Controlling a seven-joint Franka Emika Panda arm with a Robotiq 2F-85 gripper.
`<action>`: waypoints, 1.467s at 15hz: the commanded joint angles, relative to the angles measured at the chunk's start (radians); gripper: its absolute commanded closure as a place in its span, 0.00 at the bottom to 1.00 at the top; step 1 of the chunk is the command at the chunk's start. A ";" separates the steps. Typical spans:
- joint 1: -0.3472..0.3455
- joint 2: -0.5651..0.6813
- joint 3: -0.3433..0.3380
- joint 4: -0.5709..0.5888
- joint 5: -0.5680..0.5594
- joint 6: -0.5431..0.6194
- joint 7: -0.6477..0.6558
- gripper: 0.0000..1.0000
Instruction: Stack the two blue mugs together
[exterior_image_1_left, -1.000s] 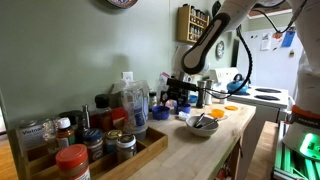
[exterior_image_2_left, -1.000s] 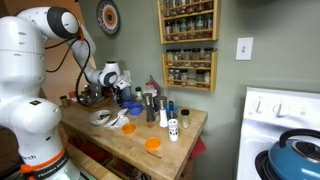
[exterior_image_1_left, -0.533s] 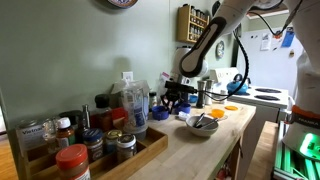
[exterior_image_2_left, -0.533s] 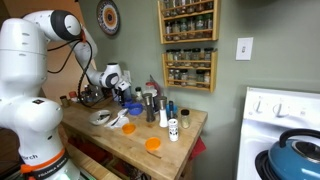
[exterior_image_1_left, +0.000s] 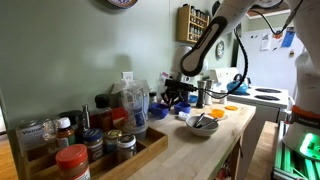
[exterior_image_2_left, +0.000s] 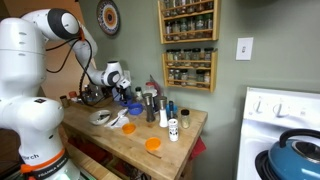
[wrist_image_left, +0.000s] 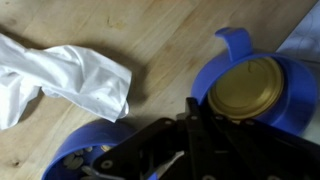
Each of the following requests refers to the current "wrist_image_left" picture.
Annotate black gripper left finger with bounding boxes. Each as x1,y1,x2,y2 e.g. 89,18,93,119
92,118,186,180

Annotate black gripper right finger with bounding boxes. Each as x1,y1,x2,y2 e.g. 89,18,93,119
186,98,320,180

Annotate gold jar lid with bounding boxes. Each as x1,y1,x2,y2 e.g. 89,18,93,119
207,57,284,120

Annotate white crumpled plastic bag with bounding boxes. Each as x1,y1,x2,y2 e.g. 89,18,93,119
0,34,132,130

